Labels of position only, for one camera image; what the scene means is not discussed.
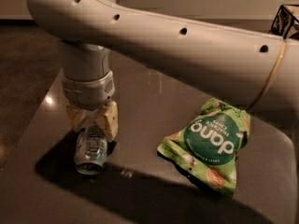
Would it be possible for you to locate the green dang chips bag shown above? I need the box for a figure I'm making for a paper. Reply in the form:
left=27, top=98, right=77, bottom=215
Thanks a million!
left=157, top=98, right=250, bottom=195

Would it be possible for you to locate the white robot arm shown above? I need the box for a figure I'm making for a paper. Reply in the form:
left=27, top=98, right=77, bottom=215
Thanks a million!
left=27, top=0, right=299, bottom=140

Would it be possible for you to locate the black wire frame object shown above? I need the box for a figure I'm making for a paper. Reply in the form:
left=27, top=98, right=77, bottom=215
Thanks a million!
left=269, top=4, right=299, bottom=40

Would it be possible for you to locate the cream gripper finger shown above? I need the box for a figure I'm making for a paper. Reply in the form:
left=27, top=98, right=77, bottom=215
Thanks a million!
left=95, top=101, right=119, bottom=142
left=66, top=101, right=87, bottom=133

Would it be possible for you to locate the white green 7up can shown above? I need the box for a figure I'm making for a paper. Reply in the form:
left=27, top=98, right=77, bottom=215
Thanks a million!
left=74, top=125, right=107, bottom=175

